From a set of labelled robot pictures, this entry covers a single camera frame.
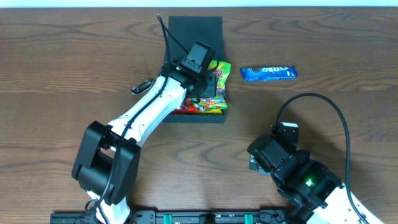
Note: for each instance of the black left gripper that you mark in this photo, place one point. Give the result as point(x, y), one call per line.
point(210, 84)

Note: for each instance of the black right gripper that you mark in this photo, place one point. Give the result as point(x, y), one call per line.
point(255, 162)

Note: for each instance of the Haribo gummy bag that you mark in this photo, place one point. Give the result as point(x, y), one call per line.
point(219, 100)

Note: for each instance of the red candy bag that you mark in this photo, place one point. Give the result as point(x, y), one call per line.
point(186, 109)

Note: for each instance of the blue Oreo pack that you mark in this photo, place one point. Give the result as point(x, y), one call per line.
point(266, 74)

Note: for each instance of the yellow candy bag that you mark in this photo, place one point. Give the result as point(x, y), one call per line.
point(208, 111)

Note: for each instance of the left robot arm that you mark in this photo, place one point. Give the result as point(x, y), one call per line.
point(107, 161)

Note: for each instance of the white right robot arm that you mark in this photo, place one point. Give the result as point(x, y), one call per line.
point(343, 207)

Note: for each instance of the black gift box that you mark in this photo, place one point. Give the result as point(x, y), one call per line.
point(186, 30)

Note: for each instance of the black chocolate bar wrapper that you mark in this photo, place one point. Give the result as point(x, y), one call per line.
point(144, 86)

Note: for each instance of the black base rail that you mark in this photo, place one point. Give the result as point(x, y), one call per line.
point(153, 217)

